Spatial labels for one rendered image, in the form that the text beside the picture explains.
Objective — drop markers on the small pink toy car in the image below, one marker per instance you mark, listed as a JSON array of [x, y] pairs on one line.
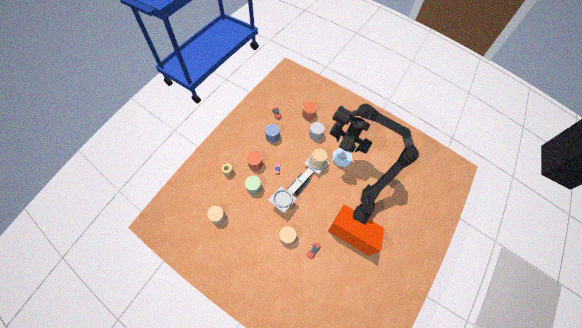
[[312, 251], [276, 112]]

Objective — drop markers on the blue cylinder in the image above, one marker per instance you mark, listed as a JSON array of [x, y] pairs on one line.
[[272, 133]]

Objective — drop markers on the pale blue round dish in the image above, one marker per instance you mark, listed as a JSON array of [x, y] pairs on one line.
[[343, 163]]

